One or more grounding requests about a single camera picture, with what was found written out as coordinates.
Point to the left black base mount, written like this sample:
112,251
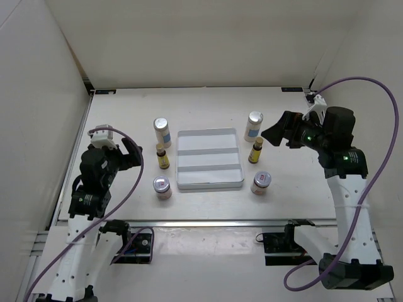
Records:
137,247

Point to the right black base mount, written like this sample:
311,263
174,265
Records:
281,249

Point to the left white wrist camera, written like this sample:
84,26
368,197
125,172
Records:
101,136

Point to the white divided tray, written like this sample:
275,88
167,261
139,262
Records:
208,159

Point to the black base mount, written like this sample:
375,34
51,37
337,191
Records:
281,249
137,247

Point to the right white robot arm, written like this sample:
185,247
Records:
354,263

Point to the right black corner label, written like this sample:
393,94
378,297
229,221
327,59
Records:
292,89

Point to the aluminium front rail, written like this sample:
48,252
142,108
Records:
209,223

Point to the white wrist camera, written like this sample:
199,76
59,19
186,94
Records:
101,136
317,104

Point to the tall white-bead jar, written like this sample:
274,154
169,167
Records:
161,128
254,121

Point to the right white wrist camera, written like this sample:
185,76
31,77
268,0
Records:
317,104

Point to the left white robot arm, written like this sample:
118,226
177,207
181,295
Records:
92,242

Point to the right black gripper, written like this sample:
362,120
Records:
288,127

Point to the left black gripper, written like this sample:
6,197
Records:
134,157

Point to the black corner label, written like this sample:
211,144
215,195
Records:
292,89
105,91

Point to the small yellow bottle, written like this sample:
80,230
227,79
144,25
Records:
163,160
256,151

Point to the left black corner label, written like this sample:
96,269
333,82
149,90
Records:
105,91

